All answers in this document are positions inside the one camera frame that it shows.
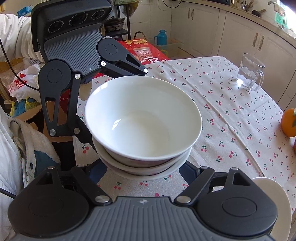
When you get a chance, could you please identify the black storage shelf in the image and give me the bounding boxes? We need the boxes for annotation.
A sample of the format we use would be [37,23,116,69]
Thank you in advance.
[104,0,139,40]

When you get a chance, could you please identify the glass water mug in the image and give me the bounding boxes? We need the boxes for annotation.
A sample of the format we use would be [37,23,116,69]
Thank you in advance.
[236,53,265,91]

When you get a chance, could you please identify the white jacket sleeve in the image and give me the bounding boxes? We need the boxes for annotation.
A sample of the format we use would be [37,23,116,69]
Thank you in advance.
[0,14,44,62]

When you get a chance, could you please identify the white kitchen cabinets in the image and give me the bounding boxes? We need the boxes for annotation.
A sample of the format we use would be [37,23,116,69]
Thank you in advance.
[171,1,295,110]

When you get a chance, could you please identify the orange with leaf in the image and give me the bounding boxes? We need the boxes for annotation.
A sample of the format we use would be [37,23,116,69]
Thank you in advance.
[280,108,296,138]

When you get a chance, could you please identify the white plate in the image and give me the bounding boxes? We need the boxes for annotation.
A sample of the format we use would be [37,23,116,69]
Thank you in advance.
[252,177,292,241]

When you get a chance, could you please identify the kitchen faucet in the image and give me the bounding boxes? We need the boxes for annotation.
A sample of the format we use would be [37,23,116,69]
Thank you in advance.
[268,1,285,30]

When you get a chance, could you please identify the bumpy orange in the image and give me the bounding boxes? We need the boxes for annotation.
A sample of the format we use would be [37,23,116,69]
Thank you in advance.
[293,139,296,153]

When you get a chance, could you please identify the teal thermos bottle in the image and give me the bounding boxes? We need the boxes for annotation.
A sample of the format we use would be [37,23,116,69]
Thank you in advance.
[154,30,168,46]

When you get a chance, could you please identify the cherry print tablecloth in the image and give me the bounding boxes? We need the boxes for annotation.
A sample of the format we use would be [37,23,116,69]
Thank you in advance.
[72,56,296,209]

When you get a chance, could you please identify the red snack box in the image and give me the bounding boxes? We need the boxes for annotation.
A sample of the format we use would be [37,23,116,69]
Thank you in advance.
[60,39,169,113]

